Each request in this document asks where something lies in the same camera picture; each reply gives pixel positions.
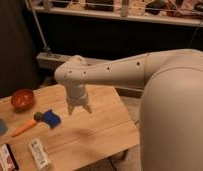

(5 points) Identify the metal window rail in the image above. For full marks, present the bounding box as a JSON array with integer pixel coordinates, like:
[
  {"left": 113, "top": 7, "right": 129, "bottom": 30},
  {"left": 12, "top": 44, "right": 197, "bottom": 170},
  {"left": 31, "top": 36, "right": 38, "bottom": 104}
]
[{"left": 27, "top": 0, "right": 51, "bottom": 56}]

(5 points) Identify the red and white card box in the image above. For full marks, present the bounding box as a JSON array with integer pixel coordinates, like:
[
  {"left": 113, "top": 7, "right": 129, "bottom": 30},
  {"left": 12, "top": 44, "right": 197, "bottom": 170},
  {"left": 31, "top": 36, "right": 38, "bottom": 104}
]
[{"left": 0, "top": 144, "right": 19, "bottom": 171}]

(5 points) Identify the grey baseboard heater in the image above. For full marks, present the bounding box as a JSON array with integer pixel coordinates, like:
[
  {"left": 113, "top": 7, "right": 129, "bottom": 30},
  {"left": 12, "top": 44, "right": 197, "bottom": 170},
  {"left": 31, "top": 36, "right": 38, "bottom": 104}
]
[{"left": 35, "top": 51, "right": 106, "bottom": 71}]

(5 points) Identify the blue sponge block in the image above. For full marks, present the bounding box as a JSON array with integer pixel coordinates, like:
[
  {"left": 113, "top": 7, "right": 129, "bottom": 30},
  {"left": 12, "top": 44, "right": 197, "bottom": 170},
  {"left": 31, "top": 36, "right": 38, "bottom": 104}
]
[{"left": 43, "top": 110, "right": 61, "bottom": 129}]

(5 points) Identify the red ceramic bowl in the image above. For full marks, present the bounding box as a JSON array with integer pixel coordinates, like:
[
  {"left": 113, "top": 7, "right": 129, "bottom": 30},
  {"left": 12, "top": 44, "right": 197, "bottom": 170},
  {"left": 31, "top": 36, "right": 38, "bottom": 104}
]
[{"left": 11, "top": 89, "right": 35, "bottom": 110}]

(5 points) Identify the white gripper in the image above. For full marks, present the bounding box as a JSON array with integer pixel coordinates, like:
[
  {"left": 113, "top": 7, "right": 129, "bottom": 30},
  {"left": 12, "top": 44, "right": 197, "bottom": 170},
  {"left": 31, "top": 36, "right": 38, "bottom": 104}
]
[{"left": 66, "top": 85, "right": 92, "bottom": 116}]

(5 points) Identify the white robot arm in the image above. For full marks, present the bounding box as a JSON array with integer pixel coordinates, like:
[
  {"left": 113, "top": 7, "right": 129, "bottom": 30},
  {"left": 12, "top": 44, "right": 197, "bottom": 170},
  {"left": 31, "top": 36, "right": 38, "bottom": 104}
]
[{"left": 55, "top": 49, "right": 203, "bottom": 171}]

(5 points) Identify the wooden table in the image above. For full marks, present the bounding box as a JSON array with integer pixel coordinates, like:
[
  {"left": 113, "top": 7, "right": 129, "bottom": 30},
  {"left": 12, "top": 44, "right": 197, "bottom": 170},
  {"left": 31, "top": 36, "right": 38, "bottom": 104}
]
[{"left": 0, "top": 85, "right": 139, "bottom": 171}]

